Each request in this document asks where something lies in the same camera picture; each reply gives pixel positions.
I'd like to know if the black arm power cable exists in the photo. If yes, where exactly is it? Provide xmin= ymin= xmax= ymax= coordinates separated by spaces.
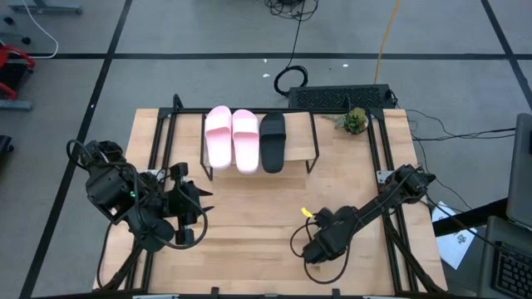
xmin=96 ymin=222 xmax=116 ymax=290

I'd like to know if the grey metal stand foot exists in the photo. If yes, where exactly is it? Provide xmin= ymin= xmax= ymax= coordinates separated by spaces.
xmin=0 ymin=99 xmax=33 ymax=112
xmin=7 ymin=0 xmax=83 ymax=16

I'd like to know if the black metal table frame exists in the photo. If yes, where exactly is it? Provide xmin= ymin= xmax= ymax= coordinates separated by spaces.
xmin=93 ymin=94 xmax=448 ymax=298

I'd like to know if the thin black cable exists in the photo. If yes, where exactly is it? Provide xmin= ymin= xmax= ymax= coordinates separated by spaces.
xmin=405 ymin=108 xmax=516 ymax=142

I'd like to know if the yellow cable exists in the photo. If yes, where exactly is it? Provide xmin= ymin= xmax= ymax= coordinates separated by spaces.
xmin=372 ymin=0 xmax=402 ymax=86

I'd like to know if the black desk bar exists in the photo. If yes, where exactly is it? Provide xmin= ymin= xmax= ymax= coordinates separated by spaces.
xmin=431 ymin=198 xmax=509 ymax=238

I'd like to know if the black coiled cable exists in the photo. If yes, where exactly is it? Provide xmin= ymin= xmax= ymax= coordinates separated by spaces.
xmin=273 ymin=16 xmax=309 ymax=99

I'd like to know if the black cable bundle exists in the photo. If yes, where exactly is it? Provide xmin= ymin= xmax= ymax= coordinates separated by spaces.
xmin=264 ymin=0 xmax=320 ymax=22

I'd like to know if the small potted succulent plant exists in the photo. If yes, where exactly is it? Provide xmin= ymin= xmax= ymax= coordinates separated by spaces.
xmin=323 ymin=106 xmax=370 ymax=135

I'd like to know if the black rubber slide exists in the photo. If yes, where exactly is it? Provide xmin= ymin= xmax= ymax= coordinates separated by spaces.
xmin=259 ymin=110 xmax=288 ymax=174

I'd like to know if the wooden shelf with black frame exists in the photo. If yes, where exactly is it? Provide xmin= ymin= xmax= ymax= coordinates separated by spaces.
xmin=199 ymin=108 xmax=322 ymax=182

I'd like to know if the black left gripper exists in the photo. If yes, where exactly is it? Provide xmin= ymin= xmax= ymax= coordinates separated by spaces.
xmin=165 ymin=162 xmax=215 ymax=247

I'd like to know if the pink rubber slide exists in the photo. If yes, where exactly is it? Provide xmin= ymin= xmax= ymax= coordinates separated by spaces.
xmin=231 ymin=108 xmax=261 ymax=174
xmin=204 ymin=105 xmax=233 ymax=170

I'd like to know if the black keyboard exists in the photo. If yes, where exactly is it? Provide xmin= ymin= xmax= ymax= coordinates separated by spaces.
xmin=288 ymin=84 xmax=394 ymax=111
xmin=490 ymin=240 xmax=532 ymax=299

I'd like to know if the white cable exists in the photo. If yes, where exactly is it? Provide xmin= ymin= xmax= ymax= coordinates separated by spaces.
xmin=20 ymin=0 xmax=59 ymax=60

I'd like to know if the white paper sheet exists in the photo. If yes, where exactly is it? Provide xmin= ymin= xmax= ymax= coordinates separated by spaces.
xmin=431 ymin=201 xmax=479 ymax=270

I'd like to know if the grey laptop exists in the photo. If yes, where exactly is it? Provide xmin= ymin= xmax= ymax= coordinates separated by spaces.
xmin=505 ymin=111 xmax=532 ymax=232

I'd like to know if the red cart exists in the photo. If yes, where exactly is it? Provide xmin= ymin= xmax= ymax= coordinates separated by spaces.
xmin=0 ymin=43 xmax=37 ymax=100

